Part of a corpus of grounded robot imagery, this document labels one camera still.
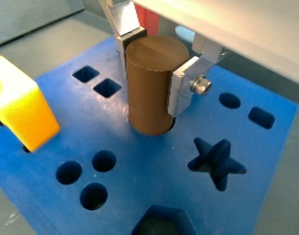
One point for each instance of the brown cylinder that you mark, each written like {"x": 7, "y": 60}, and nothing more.
{"x": 152, "y": 57}

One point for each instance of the blue shape sorter block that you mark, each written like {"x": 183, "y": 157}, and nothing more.
{"x": 101, "y": 177}

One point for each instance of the light blue cylinder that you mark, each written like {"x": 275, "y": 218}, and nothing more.
{"x": 184, "y": 34}

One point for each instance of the yellow arch block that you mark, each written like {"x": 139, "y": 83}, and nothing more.
{"x": 24, "y": 110}

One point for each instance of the red rectangular block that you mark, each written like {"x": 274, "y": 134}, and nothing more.
{"x": 148, "y": 19}

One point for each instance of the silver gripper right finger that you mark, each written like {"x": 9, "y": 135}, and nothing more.
{"x": 188, "y": 80}

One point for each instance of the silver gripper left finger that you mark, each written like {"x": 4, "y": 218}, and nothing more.
{"x": 121, "y": 16}

